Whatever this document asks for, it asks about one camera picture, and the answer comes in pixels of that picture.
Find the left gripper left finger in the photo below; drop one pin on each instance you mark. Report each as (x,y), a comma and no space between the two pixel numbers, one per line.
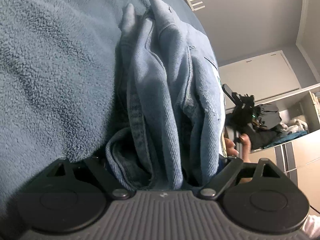
(107,180)

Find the white wifi router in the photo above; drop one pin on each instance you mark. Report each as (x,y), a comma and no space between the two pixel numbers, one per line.
(197,4)

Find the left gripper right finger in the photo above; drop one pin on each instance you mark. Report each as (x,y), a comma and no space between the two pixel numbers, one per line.
(229,169)

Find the white wardrobe cabinet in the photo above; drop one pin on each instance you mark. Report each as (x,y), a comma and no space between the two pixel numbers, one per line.
(271,80)

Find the blue fleece blanket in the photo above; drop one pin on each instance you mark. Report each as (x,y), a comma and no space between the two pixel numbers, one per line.
(58,62)

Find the light blue denim jacket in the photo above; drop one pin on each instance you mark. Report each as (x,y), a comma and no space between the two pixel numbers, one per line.
(172,103)

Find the person's right hand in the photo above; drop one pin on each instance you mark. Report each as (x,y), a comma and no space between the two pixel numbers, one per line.
(242,146)

